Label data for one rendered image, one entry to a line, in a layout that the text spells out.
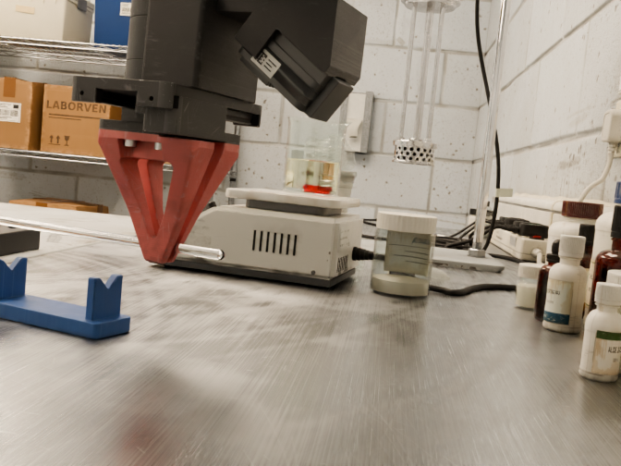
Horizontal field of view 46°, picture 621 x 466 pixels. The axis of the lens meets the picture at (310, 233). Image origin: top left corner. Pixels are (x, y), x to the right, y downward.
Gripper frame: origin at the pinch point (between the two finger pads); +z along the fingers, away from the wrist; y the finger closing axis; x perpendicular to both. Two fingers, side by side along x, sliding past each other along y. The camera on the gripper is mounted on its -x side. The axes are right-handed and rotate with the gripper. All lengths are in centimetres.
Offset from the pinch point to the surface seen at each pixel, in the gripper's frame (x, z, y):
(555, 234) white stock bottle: -18.0, -1.7, 41.6
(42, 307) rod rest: 8.1, 5.0, -0.6
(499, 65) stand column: -4, -24, 75
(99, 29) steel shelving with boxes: 179, -51, 196
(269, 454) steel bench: -13.4, 5.6, -10.4
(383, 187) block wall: 75, -1, 262
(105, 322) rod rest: 2.9, 4.9, -0.8
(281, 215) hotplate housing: 6.4, -0.7, 28.4
